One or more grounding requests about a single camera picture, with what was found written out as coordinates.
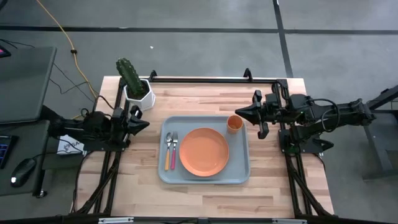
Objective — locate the black metal table frame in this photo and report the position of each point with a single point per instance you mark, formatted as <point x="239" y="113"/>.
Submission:
<point x="298" y="186"/>

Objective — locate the black metal stand leg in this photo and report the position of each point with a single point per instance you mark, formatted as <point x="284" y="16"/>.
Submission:
<point x="377" y="146"/>

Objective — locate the green cactus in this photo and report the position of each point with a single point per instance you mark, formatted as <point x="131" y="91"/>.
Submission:
<point x="130" y="76"/>

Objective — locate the black side desk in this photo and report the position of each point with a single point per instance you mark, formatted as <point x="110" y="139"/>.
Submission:
<point x="28" y="146"/>

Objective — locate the orange cup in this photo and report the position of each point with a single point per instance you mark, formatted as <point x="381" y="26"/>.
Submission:
<point x="234" y="124"/>

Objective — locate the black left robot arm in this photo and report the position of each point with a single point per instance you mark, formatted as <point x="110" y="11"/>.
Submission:
<point x="84" y="127"/>

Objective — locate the black computer mouse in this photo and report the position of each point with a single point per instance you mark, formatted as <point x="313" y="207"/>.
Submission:
<point x="22" y="171"/>

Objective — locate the grey plastic tray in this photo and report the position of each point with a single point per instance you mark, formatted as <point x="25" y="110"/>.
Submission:
<point x="239" y="158"/>

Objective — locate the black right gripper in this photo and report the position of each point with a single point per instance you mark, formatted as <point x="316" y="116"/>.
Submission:
<point x="275" y="110"/>

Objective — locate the backlit black keyboard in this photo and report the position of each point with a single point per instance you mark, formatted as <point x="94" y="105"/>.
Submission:
<point x="5" y="151"/>

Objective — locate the white faceted plant pot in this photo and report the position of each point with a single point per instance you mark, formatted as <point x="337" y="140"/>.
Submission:
<point x="146" y="101"/>

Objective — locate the orange plate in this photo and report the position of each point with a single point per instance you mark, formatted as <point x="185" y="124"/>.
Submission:
<point x="203" y="152"/>

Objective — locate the pink lit device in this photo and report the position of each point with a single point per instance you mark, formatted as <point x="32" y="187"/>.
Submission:
<point x="3" y="51"/>

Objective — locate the silver edge bracket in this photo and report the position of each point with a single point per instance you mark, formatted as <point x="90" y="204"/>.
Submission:
<point x="115" y="220"/>
<point x="289" y="221"/>

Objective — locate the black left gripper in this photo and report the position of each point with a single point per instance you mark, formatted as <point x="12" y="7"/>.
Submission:
<point x="119" y="124"/>

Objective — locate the white printed paper box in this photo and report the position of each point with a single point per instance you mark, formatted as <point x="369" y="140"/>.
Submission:
<point x="70" y="145"/>

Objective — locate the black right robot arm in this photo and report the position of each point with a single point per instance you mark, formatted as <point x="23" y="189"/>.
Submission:
<point x="335" y="115"/>

